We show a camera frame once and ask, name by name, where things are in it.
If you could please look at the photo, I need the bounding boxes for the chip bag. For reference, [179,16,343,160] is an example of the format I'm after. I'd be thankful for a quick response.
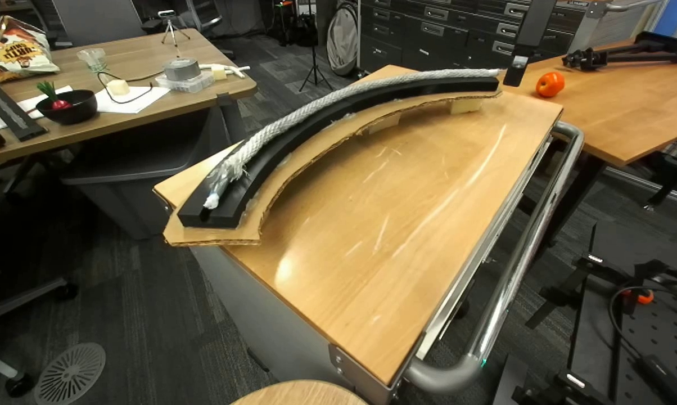
[0,16,58,83]

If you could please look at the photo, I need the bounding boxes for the grey tape roll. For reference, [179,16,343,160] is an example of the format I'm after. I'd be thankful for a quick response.
[165,59,199,83]

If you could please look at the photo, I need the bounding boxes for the round wooden stool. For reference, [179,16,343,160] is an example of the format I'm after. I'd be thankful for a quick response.
[232,380,369,405]

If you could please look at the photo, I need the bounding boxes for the white paper sheet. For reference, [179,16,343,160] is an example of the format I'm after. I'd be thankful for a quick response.
[95,85,167,115]

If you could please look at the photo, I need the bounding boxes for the grey metal cart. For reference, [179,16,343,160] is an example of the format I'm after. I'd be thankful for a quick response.
[194,122,582,405]

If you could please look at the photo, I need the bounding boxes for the black curved foam track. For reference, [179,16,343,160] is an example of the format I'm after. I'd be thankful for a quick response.
[178,67,500,229]

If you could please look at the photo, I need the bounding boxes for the black bowl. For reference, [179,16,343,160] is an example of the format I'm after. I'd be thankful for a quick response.
[35,91,97,126]

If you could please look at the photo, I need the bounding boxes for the orange fruit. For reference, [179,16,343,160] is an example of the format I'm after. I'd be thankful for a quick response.
[535,73,565,99]

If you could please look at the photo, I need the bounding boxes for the black drawer cabinet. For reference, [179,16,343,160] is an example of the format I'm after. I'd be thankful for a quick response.
[358,0,582,76]

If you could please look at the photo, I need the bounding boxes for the small camera tripod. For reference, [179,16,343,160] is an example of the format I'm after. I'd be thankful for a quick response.
[158,10,189,47]

